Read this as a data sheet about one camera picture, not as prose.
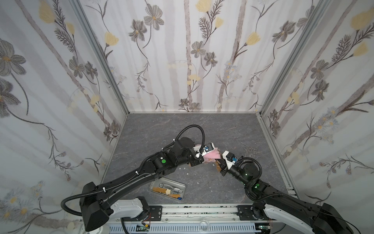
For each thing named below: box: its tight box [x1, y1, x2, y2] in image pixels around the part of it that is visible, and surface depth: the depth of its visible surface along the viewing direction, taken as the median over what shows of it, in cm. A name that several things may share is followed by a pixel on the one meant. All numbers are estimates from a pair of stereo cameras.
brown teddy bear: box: [204, 157, 222, 173], surface depth 76 cm
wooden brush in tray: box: [152, 187, 181, 199], surface depth 83 cm
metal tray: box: [149, 177, 187, 201], surface depth 84 cm
